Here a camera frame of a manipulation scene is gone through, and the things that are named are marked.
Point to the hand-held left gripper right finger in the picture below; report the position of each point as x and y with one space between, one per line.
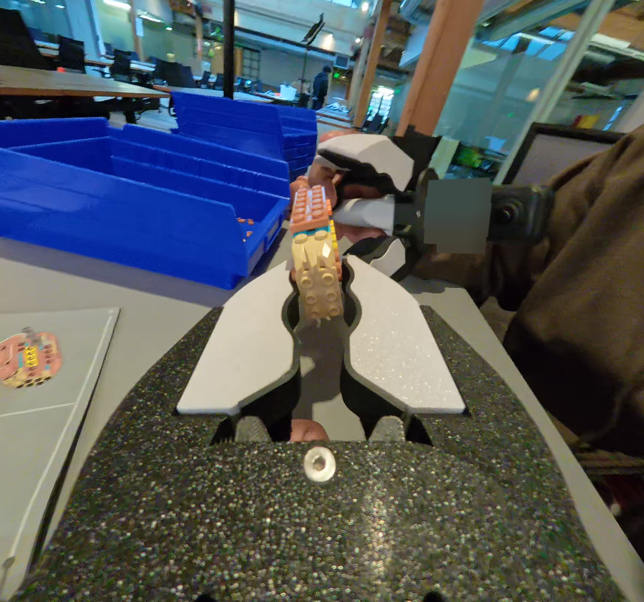
397 350

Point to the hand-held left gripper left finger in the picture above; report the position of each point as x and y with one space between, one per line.
241 355

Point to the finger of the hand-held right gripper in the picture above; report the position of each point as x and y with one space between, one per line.
367 212
377 157

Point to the toy brick model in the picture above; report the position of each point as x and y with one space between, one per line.
317 270

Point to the blue plastic bin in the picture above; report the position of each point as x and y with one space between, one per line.
201 154
126 230

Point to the grey desk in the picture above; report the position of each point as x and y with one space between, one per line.
166 305

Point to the person's left hand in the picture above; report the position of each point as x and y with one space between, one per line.
309 432

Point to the pile of orange toy bricks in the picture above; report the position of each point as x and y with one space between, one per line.
244 220

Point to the stack of blue bins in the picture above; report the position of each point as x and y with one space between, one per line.
241 119

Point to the instruction booklet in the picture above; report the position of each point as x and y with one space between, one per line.
75 386

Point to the black pole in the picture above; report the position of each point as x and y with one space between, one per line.
229 34

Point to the black office chair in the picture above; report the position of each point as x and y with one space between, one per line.
20 39
71 54

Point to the wooden table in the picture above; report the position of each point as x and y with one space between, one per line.
60 84

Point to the wooden post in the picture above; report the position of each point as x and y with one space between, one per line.
375 49
442 49

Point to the white metal post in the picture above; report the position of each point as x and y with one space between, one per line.
571 59

